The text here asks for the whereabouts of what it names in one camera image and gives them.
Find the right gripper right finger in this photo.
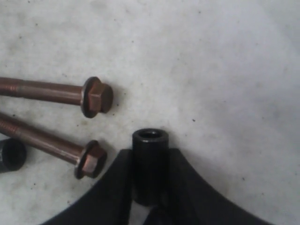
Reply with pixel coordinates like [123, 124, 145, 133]
[143, 148, 282, 225]

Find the black cylindrical metal sleeve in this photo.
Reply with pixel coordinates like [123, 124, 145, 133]
[132, 128, 170, 208]
[0, 138, 27, 173]

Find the copper-coloured flanged hex bolt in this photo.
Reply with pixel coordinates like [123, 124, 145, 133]
[0, 112, 108, 180]
[0, 76, 114, 119]

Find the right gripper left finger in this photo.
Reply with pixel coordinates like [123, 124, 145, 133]
[41, 149, 135, 225]

